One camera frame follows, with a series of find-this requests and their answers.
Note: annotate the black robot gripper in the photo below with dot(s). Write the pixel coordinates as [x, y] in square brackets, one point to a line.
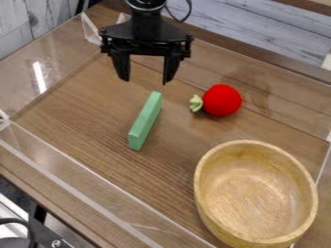
[145, 34]

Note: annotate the green rectangular block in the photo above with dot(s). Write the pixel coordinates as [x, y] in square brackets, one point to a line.
[144, 121]

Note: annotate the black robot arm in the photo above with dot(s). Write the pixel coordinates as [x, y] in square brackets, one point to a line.
[145, 7]

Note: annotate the brown wooden bowl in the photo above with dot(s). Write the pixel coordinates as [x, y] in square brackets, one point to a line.
[255, 195]

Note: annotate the red plush strawberry toy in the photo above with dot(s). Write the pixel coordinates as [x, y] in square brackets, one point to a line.
[220, 101]

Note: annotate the clear acrylic corner bracket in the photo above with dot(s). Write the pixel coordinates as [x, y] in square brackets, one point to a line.
[91, 30]

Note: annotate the clear acrylic wall panel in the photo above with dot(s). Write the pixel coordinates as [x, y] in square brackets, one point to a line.
[107, 215]

